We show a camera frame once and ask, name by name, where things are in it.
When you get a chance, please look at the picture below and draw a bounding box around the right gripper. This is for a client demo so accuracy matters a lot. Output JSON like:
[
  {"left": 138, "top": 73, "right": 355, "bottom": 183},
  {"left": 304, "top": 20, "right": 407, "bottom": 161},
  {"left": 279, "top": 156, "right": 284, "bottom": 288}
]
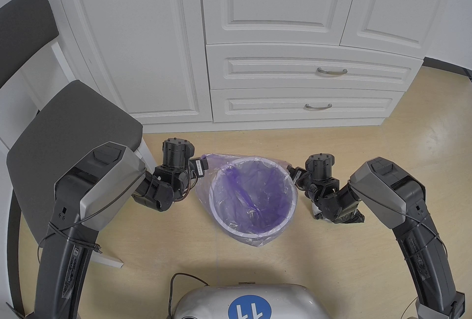
[{"left": 288, "top": 166, "right": 308, "bottom": 187}]

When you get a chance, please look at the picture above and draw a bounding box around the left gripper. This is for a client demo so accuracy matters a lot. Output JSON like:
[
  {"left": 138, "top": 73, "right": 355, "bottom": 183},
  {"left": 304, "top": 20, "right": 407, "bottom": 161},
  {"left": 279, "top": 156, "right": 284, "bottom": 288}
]
[{"left": 187, "top": 156, "right": 209, "bottom": 180}]

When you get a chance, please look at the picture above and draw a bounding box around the purple plastic bag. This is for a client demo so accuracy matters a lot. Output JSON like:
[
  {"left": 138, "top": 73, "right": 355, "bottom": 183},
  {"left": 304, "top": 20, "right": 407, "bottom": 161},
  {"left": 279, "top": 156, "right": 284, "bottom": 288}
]
[{"left": 194, "top": 153, "right": 298, "bottom": 248}]

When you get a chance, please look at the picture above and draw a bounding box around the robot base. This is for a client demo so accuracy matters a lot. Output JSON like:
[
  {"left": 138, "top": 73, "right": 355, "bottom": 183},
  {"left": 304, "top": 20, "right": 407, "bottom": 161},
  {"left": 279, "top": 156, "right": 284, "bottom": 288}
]
[{"left": 173, "top": 282, "right": 332, "bottom": 319}]

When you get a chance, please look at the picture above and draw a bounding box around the crumpled black plastic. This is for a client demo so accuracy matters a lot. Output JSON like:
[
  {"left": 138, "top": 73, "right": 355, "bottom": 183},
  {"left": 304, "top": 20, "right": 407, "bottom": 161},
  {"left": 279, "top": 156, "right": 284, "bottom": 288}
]
[{"left": 313, "top": 209, "right": 366, "bottom": 225}]

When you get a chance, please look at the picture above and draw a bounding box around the white trash bin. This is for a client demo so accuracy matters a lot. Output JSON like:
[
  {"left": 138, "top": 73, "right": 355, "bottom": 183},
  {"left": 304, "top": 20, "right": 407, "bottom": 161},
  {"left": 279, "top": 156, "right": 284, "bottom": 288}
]
[{"left": 209, "top": 158, "right": 297, "bottom": 241}]

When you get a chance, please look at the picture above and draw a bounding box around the white chair dark grey seat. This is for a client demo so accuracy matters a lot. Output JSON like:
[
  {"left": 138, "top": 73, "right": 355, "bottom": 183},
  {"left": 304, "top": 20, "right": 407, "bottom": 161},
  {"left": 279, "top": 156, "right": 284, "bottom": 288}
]
[{"left": 0, "top": 0, "right": 157, "bottom": 268}]

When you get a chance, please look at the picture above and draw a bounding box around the white wardrobe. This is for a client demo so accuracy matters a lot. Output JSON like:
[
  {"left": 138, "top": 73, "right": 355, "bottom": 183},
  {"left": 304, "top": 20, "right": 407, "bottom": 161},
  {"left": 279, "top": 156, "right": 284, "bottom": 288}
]
[{"left": 35, "top": 0, "right": 452, "bottom": 134}]

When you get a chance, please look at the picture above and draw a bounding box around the black cable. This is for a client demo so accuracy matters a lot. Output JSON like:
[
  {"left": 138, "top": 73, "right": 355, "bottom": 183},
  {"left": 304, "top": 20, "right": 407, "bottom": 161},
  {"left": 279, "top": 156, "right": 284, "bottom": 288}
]
[
  {"left": 168, "top": 273, "right": 211, "bottom": 318},
  {"left": 402, "top": 300, "right": 422, "bottom": 319}
]

